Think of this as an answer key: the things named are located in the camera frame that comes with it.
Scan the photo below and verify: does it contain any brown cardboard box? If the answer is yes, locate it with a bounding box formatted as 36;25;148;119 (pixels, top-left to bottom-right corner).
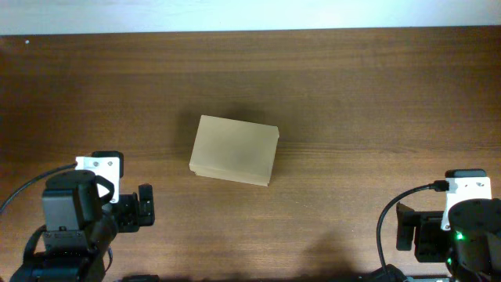
189;115;279;186

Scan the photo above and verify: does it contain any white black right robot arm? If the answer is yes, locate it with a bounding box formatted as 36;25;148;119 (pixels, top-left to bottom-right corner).
396;199;500;281

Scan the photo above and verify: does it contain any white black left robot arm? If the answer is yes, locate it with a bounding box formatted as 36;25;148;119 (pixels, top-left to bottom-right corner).
11;170;155;282

